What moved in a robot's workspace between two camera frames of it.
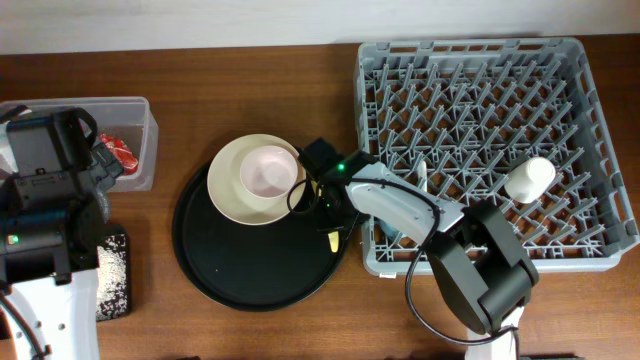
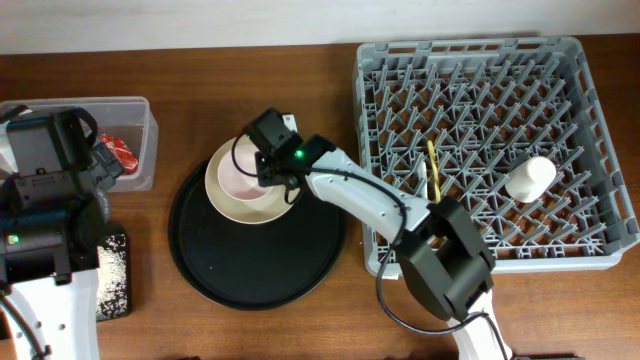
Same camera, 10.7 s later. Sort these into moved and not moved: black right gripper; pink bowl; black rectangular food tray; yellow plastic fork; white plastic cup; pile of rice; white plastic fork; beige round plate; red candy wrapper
Moved: pink bowl; black right gripper; yellow plastic fork
Not moved: black rectangular food tray; red candy wrapper; white plastic fork; beige round plate; white plastic cup; pile of rice
